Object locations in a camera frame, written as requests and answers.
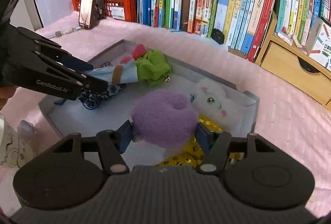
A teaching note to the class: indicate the blue mask packet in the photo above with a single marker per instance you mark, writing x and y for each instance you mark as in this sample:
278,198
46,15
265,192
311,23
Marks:
117,74

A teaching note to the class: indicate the person's left hand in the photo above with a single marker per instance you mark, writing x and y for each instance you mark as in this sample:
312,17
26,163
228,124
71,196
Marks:
5,94

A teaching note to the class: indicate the white cat plush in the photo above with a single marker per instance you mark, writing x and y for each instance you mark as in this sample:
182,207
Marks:
210,99

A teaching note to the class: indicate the wooden drawer box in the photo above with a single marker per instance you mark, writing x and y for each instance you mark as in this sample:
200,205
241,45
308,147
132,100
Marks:
292,65

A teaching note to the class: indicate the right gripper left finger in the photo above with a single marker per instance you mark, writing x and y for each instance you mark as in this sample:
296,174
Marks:
113,143

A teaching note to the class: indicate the smartphone on stand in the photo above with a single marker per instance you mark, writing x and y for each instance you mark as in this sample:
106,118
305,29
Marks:
91,12

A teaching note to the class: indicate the pink green fabric flower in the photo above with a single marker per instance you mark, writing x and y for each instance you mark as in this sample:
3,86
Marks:
152,66

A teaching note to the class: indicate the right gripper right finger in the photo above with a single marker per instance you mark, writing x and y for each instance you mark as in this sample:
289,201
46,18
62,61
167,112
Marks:
215,148

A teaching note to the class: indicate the grey shallow box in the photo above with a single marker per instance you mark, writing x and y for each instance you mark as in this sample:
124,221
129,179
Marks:
67,116

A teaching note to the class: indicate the pink tablecloth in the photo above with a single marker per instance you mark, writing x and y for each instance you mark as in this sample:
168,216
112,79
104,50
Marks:
287,117

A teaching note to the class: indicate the purple fuzzy donut plush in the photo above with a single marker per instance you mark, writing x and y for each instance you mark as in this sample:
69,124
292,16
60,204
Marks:
164,118

